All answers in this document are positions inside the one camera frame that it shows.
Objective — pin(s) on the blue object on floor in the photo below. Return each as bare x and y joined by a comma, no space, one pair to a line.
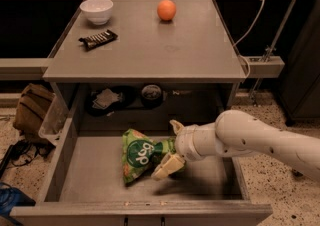
11,197

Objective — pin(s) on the green rice chip bag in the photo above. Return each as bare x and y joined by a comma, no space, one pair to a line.
141,153

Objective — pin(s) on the dark chocolate bar wrapper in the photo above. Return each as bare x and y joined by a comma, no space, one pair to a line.
96,40

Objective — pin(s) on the brown bag on floor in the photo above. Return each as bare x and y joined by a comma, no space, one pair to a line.
31,110

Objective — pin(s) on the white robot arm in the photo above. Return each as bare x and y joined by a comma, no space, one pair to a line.
235,133

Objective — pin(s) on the orange fruit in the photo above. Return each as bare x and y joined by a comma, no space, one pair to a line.
166,10

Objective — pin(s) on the grey open top drawer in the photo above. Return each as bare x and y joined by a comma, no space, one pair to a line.
84,184

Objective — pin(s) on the black tray with papers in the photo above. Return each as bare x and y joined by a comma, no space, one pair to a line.
105,101

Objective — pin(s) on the metal stand pole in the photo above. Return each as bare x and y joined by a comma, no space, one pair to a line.
265,58

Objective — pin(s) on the black tape roll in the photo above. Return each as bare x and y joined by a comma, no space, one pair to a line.
151,96

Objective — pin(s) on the white ceramic bowl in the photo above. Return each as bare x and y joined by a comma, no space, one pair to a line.
98,12

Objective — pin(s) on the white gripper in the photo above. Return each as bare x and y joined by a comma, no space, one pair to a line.
185,144

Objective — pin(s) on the clear plastic bin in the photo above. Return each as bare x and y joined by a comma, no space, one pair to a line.
53,122

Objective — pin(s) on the grey counter cabinet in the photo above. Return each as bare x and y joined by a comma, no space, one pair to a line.
190,57

